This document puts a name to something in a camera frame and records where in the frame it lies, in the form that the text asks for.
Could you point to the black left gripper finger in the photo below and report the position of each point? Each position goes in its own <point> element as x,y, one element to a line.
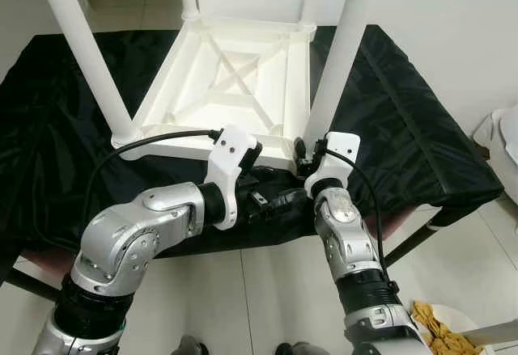
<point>287,200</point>

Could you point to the white plastic children table top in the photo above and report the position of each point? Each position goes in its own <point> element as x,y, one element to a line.
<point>227,80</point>

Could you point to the pink cloth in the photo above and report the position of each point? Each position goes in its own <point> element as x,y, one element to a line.
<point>401,221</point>
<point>48,264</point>

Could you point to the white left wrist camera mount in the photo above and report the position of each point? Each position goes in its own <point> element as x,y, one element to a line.
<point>231,161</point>

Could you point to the grey robot right foot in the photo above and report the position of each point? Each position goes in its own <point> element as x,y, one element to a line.
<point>301,348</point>

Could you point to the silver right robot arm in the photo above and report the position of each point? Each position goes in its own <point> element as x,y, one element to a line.
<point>348,242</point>

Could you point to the black-legged table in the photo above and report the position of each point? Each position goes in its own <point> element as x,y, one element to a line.
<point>411,246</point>

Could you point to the mustard yellow cloth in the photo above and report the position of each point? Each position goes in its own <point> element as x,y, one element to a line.
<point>437,331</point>

